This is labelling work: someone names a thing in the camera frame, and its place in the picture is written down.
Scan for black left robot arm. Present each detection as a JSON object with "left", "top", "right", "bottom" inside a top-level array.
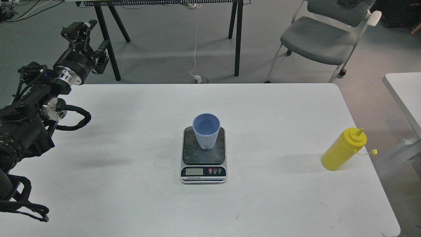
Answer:
[{"left": 0, "top": 20, "right": 111, "bottom": 222}]

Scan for white side table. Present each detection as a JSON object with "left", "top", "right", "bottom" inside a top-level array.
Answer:
[{"left": 373, "top": 72, "right": 421, "bottom": 181}]

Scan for grey office chair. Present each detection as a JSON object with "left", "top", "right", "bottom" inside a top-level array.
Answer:
[{"left": 279, "top": 0, "right": 382, "bottom": 83}]

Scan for cables on floor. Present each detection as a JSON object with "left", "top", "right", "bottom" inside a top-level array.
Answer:
[{"left": 0, "top": 0, "right": 55, "bottom": 23}]

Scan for white power adapter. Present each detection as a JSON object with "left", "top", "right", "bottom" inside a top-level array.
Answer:
[{"left": 193, "top": 74, "right": 210, "bottom": 84}]

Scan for blue ribbed plastic cup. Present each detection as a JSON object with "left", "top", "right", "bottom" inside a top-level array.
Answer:
[{"left": 192, "top": 114, "right": 221, "bottom": 149}]

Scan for yellow squeeze bottle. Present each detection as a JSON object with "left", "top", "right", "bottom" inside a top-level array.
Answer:
[{"left": 321, "top": 127, "right": 367, "bottom": 171}]

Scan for white hanging cable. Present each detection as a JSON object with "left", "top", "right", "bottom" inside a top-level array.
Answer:
[{"left": 190, "top": 3, "right": 199, "bottom": 76}]

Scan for digital kitchen scale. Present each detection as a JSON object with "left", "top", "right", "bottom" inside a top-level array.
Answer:
[{"left": 180, "top": 126, "right": 228, "bottom": 184}]

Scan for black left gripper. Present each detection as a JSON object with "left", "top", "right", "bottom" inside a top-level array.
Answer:
[{"left": 54, "top": 20, "right": 110, "bottom": 86}]

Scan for black trestle table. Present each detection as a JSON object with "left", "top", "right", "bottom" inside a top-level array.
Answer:
[{"left": 78, "top": 0, "right": 258, "bottom": 84}]

